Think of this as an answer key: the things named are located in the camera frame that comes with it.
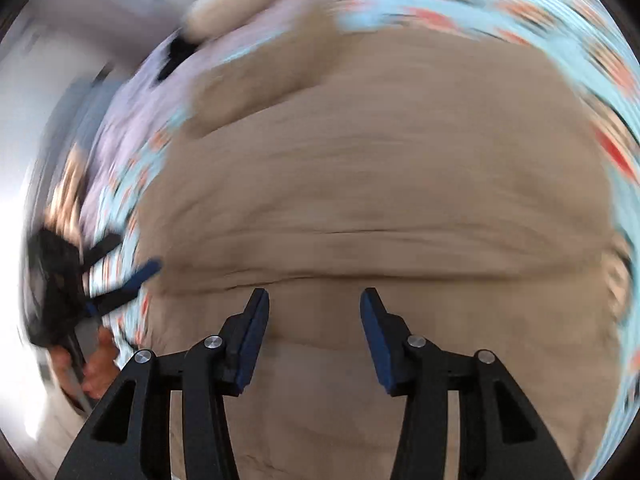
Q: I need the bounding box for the lavender bed sheet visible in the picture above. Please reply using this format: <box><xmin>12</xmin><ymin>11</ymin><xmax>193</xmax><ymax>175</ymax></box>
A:
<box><xmin>81</xmin><ymin>0</ymin><xmax>507</xmax><ymax>221</ymax></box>

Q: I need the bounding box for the tan puffer jacket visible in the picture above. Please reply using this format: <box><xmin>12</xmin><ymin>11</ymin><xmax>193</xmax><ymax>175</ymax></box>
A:
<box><xmin>137</xmin><ymin>1</ymin><xmax>620</xmax><ymax>479</ymax></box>

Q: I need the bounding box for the person's left hand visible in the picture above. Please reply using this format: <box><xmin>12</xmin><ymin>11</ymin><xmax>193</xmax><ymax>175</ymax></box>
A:
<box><xmin>49</xmin><ymin>326</ymin><xmax>119</xmax><ymax>403</ymax></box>

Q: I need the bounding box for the black garment on bed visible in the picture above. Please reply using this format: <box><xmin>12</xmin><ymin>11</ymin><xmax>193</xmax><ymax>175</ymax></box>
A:
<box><xmin>156</xmin><ymin>29</ymin><xmax>201</xmax><ymax>82</ymax></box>

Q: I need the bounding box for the monkey print striped blanket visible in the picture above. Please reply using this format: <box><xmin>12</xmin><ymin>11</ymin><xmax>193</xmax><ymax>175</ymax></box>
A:
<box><xmin>86</xmin><ymin>0</ymin><xmax>639</xmax><ymax>479</ymax></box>

